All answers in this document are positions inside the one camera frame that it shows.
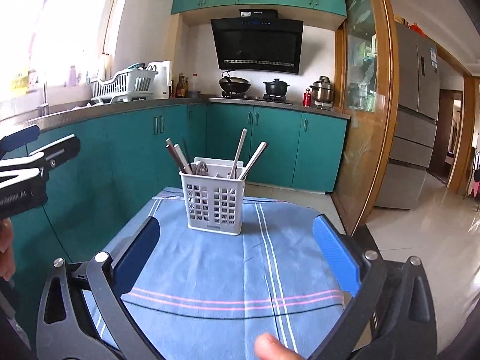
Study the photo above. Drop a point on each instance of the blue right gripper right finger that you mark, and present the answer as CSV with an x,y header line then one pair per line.
x,y
344,266

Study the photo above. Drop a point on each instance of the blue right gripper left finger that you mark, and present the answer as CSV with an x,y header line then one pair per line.
x,y
132,254

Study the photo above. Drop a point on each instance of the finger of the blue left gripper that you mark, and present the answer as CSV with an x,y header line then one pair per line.
x,y
19,138

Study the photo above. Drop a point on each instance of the beige chopstick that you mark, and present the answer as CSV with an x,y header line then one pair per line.
x,y
185,166

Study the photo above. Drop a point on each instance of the person's left hand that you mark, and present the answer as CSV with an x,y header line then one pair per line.
x,y
7,259

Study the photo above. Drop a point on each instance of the person's right hand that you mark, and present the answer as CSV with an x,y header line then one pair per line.
x,y
268,347

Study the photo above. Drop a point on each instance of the blue striped towel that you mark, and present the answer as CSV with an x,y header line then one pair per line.
x,y
204,295

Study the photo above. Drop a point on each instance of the white plastic utensil basket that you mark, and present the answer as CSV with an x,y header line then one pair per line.
x,y
213,196

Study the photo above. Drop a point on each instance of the dark red chopstick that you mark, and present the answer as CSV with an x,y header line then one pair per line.
x,y
169,147

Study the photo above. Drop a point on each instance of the silver refrigerator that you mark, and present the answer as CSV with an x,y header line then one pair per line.
x,y
416,122

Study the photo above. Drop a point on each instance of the white dish rack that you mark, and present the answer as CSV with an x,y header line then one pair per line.
x,y
126,86

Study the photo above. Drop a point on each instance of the white cutting board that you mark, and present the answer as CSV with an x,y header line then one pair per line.
x,y
161,85

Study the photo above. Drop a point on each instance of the dark sauce bottles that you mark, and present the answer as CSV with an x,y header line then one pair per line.
x,y
181,86

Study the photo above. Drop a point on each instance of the red canister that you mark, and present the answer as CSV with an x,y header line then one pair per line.
x,y
307,98

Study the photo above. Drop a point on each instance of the steel stock pot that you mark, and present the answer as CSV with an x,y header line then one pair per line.
x,y
323,90

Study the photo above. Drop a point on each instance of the white oil bottle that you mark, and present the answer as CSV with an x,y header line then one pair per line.
x,y
193,86

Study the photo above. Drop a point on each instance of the black clay pot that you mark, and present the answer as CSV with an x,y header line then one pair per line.
x,y
276,88

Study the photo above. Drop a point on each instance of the wooden glass sliding door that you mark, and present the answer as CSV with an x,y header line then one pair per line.
x,y
367,81

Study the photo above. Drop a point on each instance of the black gas stove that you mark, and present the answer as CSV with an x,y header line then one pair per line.
x,y
264,97

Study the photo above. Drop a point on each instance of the black wok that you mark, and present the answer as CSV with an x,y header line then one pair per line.
x,y
234,85

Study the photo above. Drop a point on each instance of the black range hood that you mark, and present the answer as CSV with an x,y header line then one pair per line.
x,y
260,43

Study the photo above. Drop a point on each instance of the silver fork handle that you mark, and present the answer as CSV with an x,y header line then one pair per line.
x,y
253,159

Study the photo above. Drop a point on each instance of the silver spoon handle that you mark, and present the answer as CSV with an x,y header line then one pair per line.
x,y
238,151

